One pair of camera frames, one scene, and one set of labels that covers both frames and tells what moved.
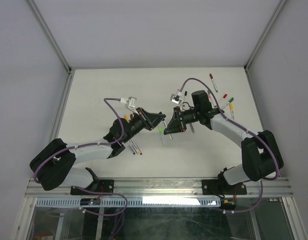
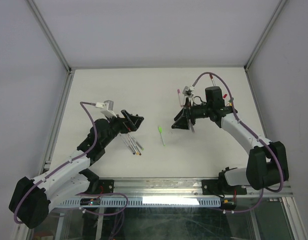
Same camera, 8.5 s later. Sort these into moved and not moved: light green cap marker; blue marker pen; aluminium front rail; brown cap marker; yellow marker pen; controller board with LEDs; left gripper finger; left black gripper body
Moved: left black gripper body; left gripper finger
Not moved: controller board with LEDs; light green cap marker; brown cap marker; yellow marker pen; aluminium front rail; blue marker pen
